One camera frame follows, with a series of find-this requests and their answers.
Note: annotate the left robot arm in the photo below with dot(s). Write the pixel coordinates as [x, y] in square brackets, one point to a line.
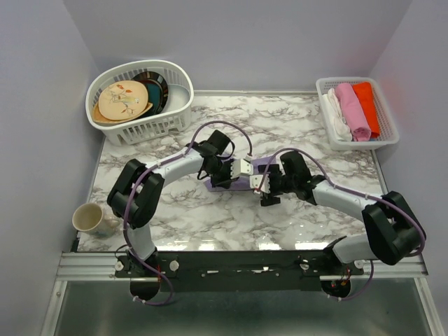
[136, 193]

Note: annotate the purple t shirt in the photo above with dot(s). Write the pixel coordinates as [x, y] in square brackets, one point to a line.
[242, 184]

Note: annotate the white oval dish basket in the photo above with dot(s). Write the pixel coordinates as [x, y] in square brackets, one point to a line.
[176, 115]

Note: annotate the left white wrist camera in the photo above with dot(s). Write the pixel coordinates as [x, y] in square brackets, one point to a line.
[241, 167]

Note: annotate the dark teal plate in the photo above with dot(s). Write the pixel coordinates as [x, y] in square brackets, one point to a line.
[157, 95]

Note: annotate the beige floral plate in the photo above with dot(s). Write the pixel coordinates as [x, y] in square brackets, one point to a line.
[124, 100]

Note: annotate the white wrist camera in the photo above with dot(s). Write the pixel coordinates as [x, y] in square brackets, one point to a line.
[241, 167]
[260, 183]

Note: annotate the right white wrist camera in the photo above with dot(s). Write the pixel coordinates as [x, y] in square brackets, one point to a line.
[260, 183]

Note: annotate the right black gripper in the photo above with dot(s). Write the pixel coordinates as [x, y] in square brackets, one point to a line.
[271, 199]

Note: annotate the white rolled t shirt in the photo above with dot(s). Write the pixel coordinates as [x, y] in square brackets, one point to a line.
[337, 121]

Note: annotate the pink rolled t shirt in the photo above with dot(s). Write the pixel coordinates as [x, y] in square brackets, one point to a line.
[352, 112]

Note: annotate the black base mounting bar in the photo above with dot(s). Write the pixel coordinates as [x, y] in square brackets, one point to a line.
[190, 281]

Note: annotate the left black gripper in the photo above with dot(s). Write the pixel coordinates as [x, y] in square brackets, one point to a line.
[227, 180]

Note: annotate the white rectangular tray basket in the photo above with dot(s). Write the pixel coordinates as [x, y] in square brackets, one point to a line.
[389, 133]

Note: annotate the black rimmed plate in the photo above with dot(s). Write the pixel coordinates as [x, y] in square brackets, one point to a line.
[150, 76]

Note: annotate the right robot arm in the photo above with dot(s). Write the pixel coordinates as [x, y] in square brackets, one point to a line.
[392, 231]

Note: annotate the beige cup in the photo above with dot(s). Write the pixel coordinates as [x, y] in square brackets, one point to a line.
[91, 219]

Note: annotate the orange rolled t shirt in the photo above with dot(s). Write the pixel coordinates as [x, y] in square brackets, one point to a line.
[365, 95]

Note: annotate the orange leaf shaped plate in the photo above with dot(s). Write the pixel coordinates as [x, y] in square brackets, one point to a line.
[98, 118]

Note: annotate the aluminium rail frame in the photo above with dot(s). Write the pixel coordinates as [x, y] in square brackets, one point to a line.
[101, 266]

